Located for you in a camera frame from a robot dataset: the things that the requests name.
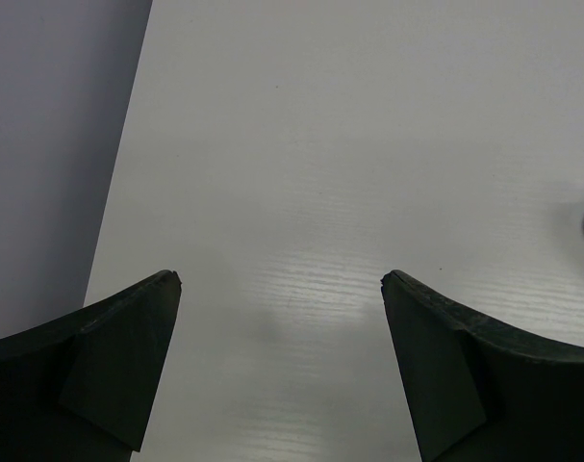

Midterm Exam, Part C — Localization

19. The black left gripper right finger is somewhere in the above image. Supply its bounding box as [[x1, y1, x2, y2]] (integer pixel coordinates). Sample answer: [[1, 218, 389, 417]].
[[381, 270, 584, 461]]

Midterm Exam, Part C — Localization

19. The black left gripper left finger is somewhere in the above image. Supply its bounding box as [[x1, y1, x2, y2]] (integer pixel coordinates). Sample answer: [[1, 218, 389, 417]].
[[0, 270, 182, 461]]

